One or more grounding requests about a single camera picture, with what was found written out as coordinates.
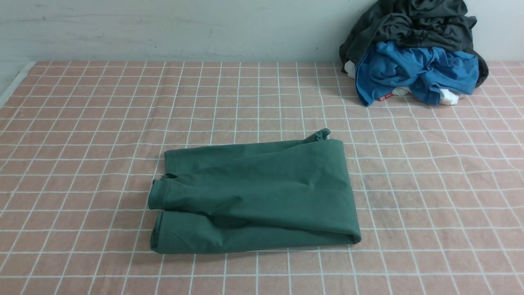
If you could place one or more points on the green long-sleeved shirt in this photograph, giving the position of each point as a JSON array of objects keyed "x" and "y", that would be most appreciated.
[{"x": 259, "y": 196}]

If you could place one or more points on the blue shirt in pile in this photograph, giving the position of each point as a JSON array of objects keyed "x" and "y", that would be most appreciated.
[{"x": 385, "y": 66}]

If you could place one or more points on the pink checkered table cloth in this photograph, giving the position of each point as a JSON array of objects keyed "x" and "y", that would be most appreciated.
[{"x": 439, "y": 191}]

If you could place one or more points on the dark grey garment in pile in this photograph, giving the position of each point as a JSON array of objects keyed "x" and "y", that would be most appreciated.
[{"x": 414, "y": 23}]

